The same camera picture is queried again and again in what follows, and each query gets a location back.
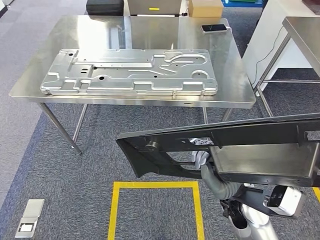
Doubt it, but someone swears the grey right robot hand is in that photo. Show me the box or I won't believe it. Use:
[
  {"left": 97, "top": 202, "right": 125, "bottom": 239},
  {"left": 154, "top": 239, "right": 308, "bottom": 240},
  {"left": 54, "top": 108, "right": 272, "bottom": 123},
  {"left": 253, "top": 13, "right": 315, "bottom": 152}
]
[{"left": 189, "top": 137, "right": 222, "bottom": 195}]

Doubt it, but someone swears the black plastic panel part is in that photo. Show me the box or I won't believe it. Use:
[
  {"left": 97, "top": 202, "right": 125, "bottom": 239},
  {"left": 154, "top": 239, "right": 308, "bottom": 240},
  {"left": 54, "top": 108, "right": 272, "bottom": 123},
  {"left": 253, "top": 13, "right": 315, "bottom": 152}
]
[{"left": 115, "top": 113, "right": 320, "bottom": 188}]

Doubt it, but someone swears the stainless steel workbench table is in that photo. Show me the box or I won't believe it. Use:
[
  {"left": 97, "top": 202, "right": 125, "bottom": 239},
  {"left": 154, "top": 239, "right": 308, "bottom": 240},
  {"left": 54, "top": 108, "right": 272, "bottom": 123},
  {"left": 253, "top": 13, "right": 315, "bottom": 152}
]
[
  {"left": 8, "top": 14, "right": 257, "bottom": 157},
  {"left": 254, "top": 15, "right": 320, "bottom": 118}
]

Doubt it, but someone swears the yellow tape floor square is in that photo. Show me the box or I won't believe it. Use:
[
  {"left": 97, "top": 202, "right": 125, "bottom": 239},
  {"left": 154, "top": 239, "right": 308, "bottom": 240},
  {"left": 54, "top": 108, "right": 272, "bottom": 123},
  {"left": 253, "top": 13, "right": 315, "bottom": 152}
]
[{"left": 107, "top": 180, "right": 206, "bottom": 240}]

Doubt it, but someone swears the black smartphone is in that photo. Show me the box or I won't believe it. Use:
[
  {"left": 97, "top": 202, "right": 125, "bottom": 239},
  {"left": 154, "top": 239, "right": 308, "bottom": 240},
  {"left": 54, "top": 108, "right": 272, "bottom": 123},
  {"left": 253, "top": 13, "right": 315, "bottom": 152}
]
[{"left": 200, "top": 23, "right": 228, "bottom": 34}]

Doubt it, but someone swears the stamped silver metal panel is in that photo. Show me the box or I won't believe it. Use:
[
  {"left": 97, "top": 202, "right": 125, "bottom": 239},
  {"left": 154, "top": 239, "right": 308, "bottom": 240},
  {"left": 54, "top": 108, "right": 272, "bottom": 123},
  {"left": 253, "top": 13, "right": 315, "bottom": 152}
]
[{"left": 39, "top": 48, "right": 219, "bottom": 97}]

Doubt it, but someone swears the white cabinet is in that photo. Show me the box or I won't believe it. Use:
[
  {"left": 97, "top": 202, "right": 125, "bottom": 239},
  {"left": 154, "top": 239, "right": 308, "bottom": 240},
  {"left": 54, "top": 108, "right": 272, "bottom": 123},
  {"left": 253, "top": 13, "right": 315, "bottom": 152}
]
[{"left": 242, "top": 0, "right": 320, "bottom": 97}]

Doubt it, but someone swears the brown cardboard box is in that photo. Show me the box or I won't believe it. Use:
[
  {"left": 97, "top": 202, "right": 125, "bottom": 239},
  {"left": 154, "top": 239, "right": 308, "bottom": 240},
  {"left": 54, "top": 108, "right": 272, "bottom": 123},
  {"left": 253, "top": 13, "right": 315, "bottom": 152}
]
[{"left": 188, "top": 0, "right": 224, "bottom": 18}]

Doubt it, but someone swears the grey box with yellow label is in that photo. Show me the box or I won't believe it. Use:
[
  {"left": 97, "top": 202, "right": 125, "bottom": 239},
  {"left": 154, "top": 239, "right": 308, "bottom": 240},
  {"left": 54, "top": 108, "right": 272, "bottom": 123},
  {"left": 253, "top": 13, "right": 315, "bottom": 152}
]
[{"left": 127, "top": 0, "right": 183, "bottom": 17}]

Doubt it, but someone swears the black hard case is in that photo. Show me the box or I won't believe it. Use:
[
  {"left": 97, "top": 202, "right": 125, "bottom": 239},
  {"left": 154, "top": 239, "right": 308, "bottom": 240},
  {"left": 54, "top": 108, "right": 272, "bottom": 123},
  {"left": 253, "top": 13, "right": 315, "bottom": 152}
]
[{"left": 85, "top": 0, "right": 125, "bottom": 17}]

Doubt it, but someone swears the open silver floor socket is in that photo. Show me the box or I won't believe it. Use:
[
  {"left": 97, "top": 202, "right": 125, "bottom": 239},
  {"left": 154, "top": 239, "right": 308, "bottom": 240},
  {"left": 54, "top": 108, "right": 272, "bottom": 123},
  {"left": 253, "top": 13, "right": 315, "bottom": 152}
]
[{"left": 14, "top": 198, "right": 45, "bottom": 239}]

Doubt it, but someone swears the black wrist cable bundle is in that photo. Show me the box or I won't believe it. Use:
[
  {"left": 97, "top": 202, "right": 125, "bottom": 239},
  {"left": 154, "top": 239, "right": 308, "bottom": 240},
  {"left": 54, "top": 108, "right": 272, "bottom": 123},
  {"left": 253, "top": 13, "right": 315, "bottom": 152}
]
[{"left": 221, "top": 198, "right": 248, "bottom": 229}]

